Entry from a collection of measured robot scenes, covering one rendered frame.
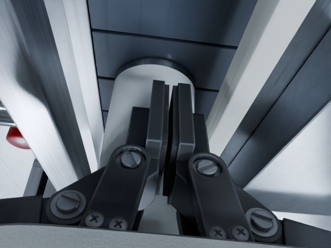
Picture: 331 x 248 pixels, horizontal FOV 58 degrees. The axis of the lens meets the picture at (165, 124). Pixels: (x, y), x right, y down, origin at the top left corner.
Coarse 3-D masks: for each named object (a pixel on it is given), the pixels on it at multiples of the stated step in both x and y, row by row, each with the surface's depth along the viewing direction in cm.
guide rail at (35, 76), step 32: (0, 0) 5; (32, 0) 6; (0, 32) 5; (32, 32) 6; (0, 64) 6; (32, 64) 6; (0, 96) 7; (32, 96) 7; (64, 96) 8; (32, 128) 8; (64, 128) 9; (64, 160) 10
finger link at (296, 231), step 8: (288, 224) 9; (296, 224) 9; (304, 224) 9; (288, 232) 9; (296, 232) 9; (304, 232) 9; (312, 232) 9; (320, 232) 9; (328, 232) 9; (280, 240) 8; (288, 240) 8; (296, 240) 8; (304, 240) 8; (312, 240) 8; (320, 240) 8; (328, 240) 9
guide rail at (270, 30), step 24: (264, 0) 11; (288, 0) 10; (312, 0) 10; (264, 24) 11; (288, 24) 10; (240, 48) 13; (264, 48) 11; (240, 72) 13; (264, 72) 13; (240, 96) 14; (216, 120) 17; (240, 120) 16; (216, 144) 18
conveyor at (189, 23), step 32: (96, 0) 14; (128, 0) 14; (160, 0) 14; (192, 0) 14; (224, 0) 14; (256, 0) 14; (96, 32) 16; (128, 32) 16; (160, 32) 16; (192, 32) 15; (224, 32) 15; (96, 64) 18; (192, 64) 17; (224, 64) 17
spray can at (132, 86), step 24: (120, 72) 18; (144, 72) 16; (168, 72) 17; (120, 96) 16; (144, 96) 16; (192, 96) 18; (120, 120) 15; (120, 144) 14; (144, 216) 12; (168, 216) 13
